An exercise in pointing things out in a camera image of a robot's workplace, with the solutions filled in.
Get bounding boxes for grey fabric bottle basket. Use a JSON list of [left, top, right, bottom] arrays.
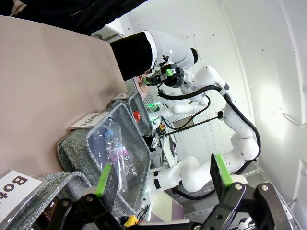
[[7, 171, 93, 230]]

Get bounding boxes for yellow plastic part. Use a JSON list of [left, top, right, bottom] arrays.
[[124, 215, 139, 227]]

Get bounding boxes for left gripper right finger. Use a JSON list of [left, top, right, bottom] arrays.
[[199, 154, 276, 230]]

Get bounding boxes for bare person hand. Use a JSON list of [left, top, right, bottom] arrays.
[[11, 0, 26, 14]]

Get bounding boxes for small white label card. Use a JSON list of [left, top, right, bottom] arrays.
[[111, 92, 129, 101]]

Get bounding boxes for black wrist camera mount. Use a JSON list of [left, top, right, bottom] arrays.
[[157, 54, 171, 68]]

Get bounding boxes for grey fabric plastic basket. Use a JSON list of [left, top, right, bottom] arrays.
[[57, 103, 152, 216]]

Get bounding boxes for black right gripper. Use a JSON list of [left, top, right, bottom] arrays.
[[143, 64, 186, 89]]

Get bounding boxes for white Plastic label card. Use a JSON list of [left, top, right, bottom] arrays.
[[69, 112, 111, 130]]

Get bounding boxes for large clear plastic bottle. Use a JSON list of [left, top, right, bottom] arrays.
[[90, 117, 139, 192]]

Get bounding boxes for white Bottle label card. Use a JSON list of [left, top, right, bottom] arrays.
[[0, 169, 43, 225]]

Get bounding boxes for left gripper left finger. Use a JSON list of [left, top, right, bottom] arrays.
[[47, 163, 128, 230]]

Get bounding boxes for small bottle with blue cap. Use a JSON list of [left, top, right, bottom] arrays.
[[105, 129, 131, 165]]

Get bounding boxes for grey fabric can basket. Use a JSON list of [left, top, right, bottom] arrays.
[[109, 92, 154, 137]]

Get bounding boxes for brown glass bottle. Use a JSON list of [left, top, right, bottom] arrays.
[[35, 201, 63, 230]]

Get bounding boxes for person in grey black jacket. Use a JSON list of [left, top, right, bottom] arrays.
[[111, 30, 200, 81]]

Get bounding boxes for black corrugated hose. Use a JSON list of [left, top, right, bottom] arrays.
[[157, 85, 262, 175]]

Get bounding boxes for white purple panel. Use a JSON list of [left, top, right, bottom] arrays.
[[150, 191, 185, 222]]

